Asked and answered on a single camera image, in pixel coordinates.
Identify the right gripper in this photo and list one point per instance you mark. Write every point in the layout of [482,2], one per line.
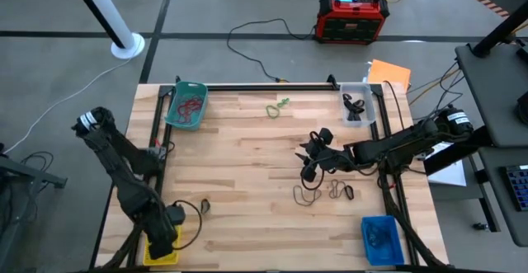
[330,159]

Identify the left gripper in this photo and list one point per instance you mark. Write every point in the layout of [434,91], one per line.
[161,236]

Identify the black wide rubber band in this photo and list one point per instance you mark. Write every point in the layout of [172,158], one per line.
[350,194]
[362,103]
[357,119]
[202,207]
[359,111]
[345,97]
[350,114]

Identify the thin red rubber band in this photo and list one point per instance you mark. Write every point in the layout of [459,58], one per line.
[177,118]
[190,117]
[191,100]
[183,109]
[199,106]

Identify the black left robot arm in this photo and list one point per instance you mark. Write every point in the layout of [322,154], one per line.
[123,170]

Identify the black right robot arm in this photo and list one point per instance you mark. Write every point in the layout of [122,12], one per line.
[396,147]

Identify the green rubber band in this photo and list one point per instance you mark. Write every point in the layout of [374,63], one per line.
[268,110]
[283,102]

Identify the yellow plastic basket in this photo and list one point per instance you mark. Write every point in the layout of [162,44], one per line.
[173,258]

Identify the clear plastic bin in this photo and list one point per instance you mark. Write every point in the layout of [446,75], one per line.
[369,120]

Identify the orange paper folder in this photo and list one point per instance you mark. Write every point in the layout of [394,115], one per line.
[389,75]

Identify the teal plastic basket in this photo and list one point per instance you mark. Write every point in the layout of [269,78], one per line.
[175,120]

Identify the grey metal stand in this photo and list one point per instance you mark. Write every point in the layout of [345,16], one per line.
[41,177]

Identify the red portable power station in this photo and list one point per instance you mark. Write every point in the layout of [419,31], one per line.
[350,25]

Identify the blue plastic basket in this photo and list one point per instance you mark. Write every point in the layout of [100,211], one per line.
[394,252]

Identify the black diagonal beam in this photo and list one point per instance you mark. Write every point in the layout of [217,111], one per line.
[453,154]

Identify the white paper sheet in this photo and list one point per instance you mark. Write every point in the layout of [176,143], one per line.
[451,178]

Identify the white pole with round base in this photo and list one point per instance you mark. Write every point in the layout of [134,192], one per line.
[138,48]

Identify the grey side table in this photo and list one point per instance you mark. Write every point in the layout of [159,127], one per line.
[491,100]

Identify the grey desk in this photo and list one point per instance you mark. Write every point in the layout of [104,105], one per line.
[495,207]

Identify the black keyboard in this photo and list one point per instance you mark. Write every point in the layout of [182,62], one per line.
[517,186]

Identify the black pole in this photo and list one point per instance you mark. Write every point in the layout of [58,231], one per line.
[499,29]

